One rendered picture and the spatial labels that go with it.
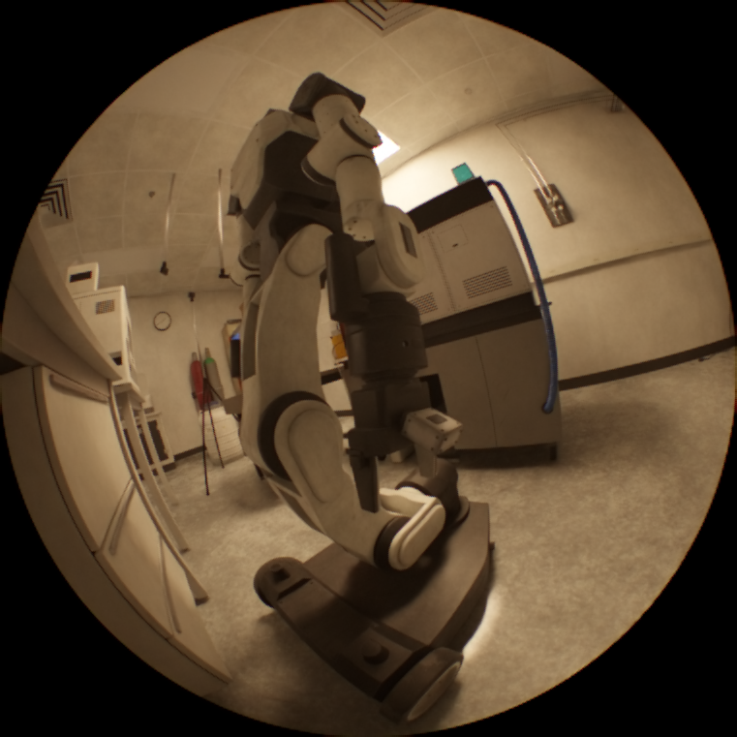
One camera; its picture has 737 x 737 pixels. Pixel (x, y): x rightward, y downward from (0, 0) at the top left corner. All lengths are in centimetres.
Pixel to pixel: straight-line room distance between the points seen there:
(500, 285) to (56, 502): 142
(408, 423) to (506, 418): 99
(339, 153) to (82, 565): 70
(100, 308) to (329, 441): 140
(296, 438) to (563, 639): 74
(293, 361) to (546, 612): 83
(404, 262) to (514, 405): 99
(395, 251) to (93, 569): 56
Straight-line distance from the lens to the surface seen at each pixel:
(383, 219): 28
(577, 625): 77
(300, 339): 41
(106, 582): 46
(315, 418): 34
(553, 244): 240
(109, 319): 151
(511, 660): 72
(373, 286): 26
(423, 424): 22
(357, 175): 38
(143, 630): 52
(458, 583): 64
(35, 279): 35
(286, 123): 65
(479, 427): 124
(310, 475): 35
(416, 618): 60
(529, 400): 115
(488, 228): 125
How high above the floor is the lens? 70
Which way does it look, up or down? 2 degrees down
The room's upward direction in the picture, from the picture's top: 15 degrees counter-clockwise
